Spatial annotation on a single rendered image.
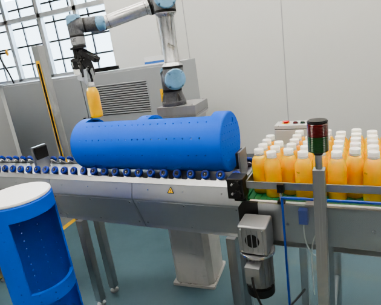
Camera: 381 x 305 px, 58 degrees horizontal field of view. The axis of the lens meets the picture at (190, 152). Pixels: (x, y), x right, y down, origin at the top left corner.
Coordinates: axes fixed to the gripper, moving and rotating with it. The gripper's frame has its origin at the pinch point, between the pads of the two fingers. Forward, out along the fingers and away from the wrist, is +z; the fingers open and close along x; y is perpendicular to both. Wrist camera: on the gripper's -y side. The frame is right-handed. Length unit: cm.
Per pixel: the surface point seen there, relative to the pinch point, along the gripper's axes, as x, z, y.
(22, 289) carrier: 72, 76, -3
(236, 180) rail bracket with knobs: 25, 43, -86
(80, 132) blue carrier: 11.5, 23.9, 4.2
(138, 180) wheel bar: 12, 50, -28
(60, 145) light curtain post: -29, 43, 67
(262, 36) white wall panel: -270, -13, -27
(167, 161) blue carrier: 14, 39, -49
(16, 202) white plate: 65, 39, -7
